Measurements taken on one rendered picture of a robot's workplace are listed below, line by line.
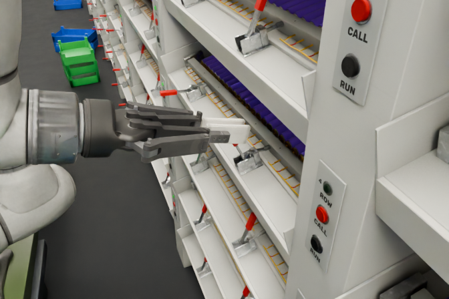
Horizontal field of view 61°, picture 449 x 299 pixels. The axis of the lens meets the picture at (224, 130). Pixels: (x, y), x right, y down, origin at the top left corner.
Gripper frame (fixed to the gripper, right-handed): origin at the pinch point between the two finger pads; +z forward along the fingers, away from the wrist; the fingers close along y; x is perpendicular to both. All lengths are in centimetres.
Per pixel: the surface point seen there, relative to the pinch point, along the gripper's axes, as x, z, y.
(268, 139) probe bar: -2.1, 9.1, -0.9
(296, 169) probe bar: -2.0, 9.2, 7.6
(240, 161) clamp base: -6.2, 4.8, -0.8
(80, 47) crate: -69, 1, -243
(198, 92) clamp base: -5.0, 5.8, -25.7
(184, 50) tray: -1.2, 6.8, -42.3
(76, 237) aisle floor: -89, -11, -72
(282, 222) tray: -7.0, 5.3, 12.9
